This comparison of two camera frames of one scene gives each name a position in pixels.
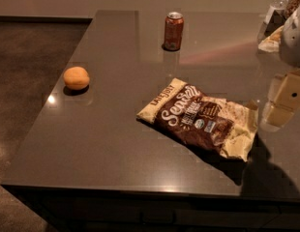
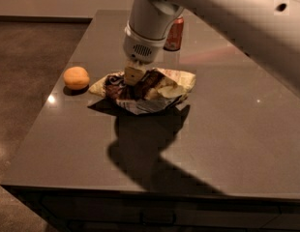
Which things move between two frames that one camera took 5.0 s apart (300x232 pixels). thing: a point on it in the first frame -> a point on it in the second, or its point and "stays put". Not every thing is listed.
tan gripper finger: x=291 y=93 -> x=141 y=49
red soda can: x=173 y=30 stays put
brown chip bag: x=214 y=123 -> x=161 y=90
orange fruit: x=75 y=77 stays put
